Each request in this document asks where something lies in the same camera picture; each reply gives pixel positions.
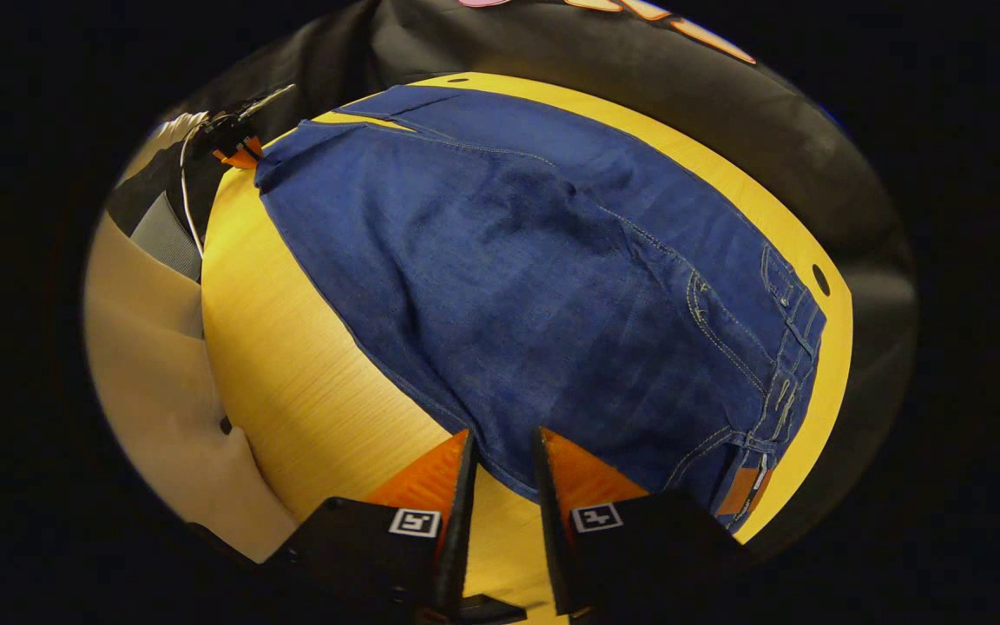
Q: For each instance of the black backdrop cloth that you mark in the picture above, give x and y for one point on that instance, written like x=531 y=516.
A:
x=621 y=52

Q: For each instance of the grey fabric panel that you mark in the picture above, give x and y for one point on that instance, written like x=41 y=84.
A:
x=168 y=239

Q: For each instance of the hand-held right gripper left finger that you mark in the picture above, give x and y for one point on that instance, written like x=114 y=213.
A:
x=457 y=538

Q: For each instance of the blue denim jeans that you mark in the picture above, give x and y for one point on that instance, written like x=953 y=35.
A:
x=535 y=286

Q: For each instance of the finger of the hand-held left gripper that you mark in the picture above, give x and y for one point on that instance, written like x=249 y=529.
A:
x=241 y=156

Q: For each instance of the person's beige clothing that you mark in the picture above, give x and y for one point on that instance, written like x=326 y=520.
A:
x=170 y=391

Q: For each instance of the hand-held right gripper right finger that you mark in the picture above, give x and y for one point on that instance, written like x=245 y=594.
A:
x=552 y=538

